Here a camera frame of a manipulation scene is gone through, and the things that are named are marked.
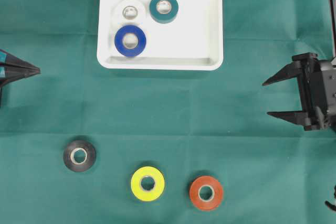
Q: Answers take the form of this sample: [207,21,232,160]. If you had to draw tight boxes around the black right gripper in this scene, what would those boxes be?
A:
[263,52,335,131]

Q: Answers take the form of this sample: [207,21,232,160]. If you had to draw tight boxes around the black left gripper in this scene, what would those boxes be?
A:
[0,49,40,107]

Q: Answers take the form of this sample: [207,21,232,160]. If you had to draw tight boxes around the black tape roll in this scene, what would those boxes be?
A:
[63,140,96,172]

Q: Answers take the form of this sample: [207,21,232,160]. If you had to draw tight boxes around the white tape roll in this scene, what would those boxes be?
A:
[110,0,147,26]

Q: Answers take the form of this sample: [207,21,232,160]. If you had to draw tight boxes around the blue tape roll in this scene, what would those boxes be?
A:
[114,25,146,58]

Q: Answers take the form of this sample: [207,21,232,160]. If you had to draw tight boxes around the green tape roll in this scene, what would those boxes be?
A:
[149,0,179,24]

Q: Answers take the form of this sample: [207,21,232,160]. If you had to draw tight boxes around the white plastic case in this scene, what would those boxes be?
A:
[97,0,224,71]

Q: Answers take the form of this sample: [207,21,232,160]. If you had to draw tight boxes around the red tape roll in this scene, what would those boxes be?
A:
[189,176,224,211]

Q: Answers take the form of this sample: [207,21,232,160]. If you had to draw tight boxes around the yellow tape roll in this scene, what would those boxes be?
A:
[130,166,165,202]

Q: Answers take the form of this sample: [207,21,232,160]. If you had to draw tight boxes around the green table cloth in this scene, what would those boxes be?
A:
[1,0,335,223]

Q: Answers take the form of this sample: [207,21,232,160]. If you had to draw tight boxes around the black clip object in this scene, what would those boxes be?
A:
[324,184,336,211]

